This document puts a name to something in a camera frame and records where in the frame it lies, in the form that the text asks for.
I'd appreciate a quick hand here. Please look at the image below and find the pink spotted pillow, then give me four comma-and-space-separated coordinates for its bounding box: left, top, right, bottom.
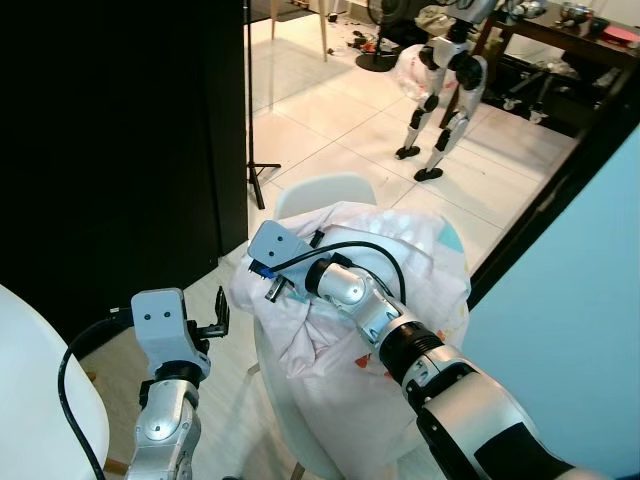
227, 199, 472, 473

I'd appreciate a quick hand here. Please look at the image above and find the black tripod stand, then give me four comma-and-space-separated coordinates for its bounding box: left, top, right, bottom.
242, 0, 284, 211

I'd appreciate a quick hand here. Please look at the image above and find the wooden easel leg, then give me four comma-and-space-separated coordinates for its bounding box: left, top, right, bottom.
316, 0, 332, 63

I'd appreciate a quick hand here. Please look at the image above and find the black standing fan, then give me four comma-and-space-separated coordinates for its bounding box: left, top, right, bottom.
354, 0, 413, 73

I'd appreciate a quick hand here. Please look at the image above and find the white plastic bag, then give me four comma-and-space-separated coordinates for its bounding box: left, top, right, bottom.
396, 44, 463, 103

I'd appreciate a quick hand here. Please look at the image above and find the silver humanoid robot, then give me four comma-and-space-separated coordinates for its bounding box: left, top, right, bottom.
394, 0, 501, 184

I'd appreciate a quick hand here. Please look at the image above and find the red flat item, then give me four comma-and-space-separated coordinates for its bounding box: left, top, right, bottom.
598, 27, 640, 48

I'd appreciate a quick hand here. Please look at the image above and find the dark wooden table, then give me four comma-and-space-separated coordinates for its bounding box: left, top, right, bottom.
470, 0, 640, 129

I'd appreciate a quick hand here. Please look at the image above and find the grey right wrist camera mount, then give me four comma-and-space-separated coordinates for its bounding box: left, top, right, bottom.
246, 219, 317, 307

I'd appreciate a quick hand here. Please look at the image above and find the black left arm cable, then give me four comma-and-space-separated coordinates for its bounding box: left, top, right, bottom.
57, 314, 137, 480

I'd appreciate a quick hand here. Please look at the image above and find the black door frame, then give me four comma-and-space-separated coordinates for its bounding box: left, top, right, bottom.
464, 60, 640, 311

